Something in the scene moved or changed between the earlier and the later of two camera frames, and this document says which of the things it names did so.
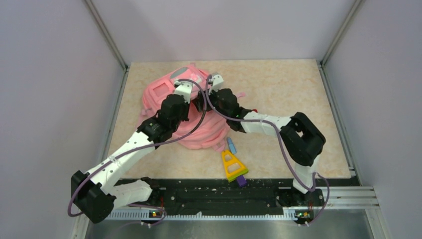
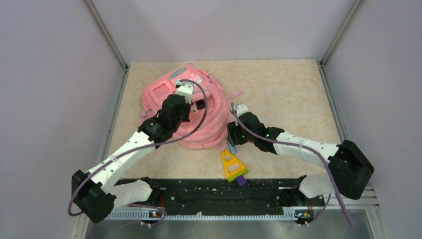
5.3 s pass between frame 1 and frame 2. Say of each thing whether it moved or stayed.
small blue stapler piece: stayed
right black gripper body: moved
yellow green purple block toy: stayed
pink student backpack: stayed
